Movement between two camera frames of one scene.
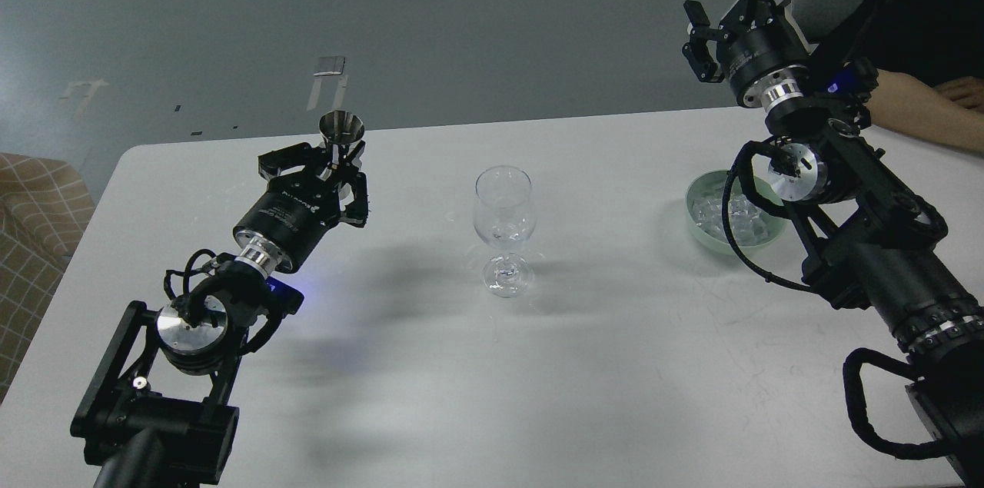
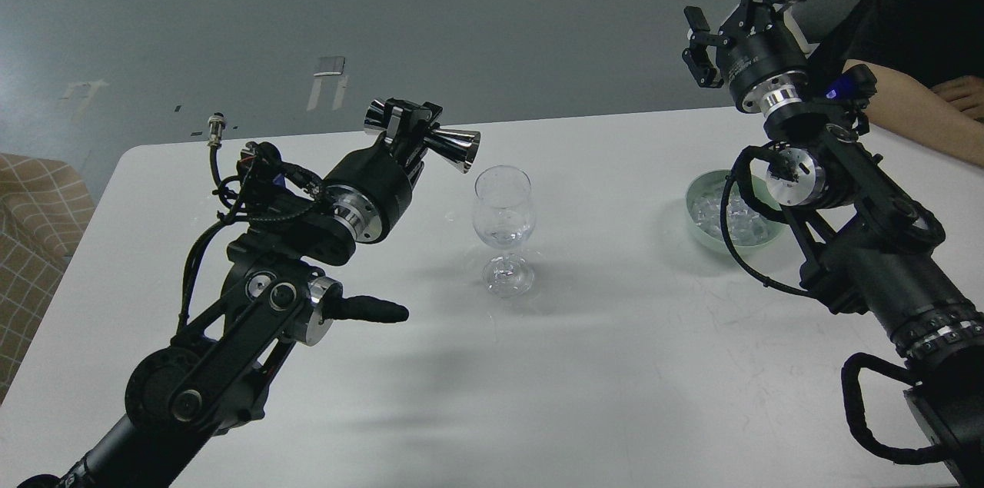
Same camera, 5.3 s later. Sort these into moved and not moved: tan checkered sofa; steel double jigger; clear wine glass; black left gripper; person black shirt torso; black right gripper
Moved: black left gripper; steel double jigger
Not moved: person black shirt torso; black right gripper; tan checkered sofa; clear wine glass
